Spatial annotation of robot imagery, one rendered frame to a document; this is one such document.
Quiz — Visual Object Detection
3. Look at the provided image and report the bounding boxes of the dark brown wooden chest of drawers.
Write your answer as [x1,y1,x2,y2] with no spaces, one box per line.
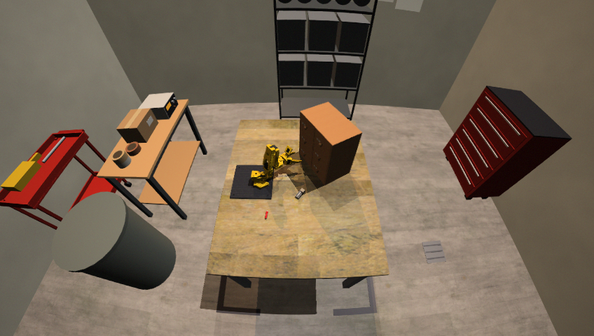
[299,102,362,185]

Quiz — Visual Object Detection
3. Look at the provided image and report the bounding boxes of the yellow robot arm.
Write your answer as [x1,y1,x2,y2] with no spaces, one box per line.
[252,144,284,189]

